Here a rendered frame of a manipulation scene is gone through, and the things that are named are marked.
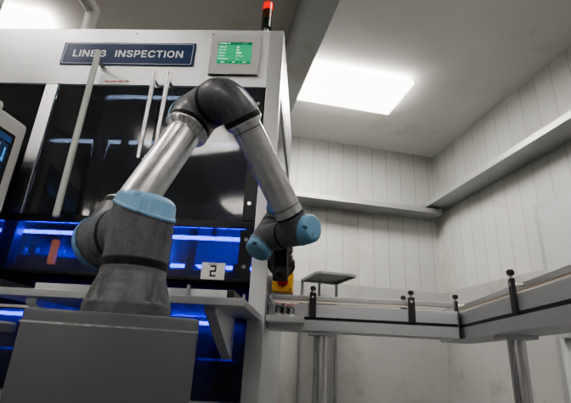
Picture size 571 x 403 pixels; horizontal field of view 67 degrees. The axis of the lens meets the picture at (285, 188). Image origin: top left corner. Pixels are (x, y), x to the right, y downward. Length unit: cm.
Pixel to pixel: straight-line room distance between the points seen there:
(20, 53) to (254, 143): 151
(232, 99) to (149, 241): 43
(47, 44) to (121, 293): 171
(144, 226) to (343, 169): 495
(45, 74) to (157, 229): 151
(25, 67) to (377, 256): 428
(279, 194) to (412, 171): 504
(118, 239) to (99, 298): 10
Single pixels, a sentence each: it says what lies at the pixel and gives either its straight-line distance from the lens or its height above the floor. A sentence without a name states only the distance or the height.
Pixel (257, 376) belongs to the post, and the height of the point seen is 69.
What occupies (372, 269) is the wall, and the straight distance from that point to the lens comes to 540.
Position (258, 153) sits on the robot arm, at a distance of 107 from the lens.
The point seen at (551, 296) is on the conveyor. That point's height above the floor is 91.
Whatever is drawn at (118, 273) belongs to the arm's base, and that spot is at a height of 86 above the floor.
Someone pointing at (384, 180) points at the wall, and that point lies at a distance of 582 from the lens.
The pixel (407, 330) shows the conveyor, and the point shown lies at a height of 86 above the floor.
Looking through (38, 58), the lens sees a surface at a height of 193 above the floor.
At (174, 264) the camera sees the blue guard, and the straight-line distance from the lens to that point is 163.
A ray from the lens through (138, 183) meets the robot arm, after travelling 100.
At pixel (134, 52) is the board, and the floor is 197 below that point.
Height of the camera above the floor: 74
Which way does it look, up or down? 22 degrees up
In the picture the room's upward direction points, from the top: 3 degrees clockwise
